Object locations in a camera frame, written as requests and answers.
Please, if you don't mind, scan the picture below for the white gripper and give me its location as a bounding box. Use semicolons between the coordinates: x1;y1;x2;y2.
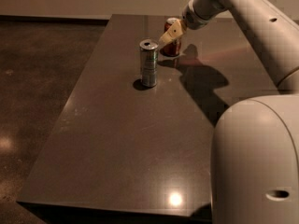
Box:
159;0;226;48

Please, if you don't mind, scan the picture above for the red coke can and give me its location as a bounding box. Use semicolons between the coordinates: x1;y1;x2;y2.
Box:
163;18;181;57

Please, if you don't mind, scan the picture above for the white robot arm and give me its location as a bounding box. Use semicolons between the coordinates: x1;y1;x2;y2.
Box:
159;0;299;224

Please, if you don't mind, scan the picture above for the silver redbull can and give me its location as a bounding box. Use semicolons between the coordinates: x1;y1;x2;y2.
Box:
139;39;158;88

